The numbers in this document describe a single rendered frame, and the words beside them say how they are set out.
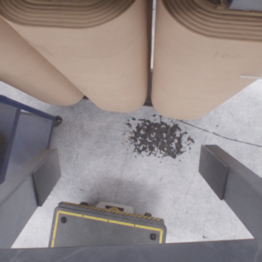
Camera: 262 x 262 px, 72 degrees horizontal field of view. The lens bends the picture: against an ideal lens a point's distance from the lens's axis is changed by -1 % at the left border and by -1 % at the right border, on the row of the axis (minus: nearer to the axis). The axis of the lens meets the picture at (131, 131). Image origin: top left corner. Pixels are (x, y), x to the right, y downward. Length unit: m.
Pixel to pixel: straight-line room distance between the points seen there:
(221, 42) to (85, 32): 0.31
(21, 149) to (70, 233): 0.74
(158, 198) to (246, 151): 0.76
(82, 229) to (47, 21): 1.09
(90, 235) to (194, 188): 0.80
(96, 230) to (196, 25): 1.14
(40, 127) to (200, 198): 1.33
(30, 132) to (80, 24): 1.22
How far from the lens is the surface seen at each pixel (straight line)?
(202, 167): 0.17
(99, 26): 0.49
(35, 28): 0.55
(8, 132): 1.23
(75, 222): 1.29
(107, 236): 1.26
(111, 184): 1.50
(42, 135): 1.56
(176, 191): 1.49
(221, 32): 0.49
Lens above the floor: 1.45
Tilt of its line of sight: 81 degrees down
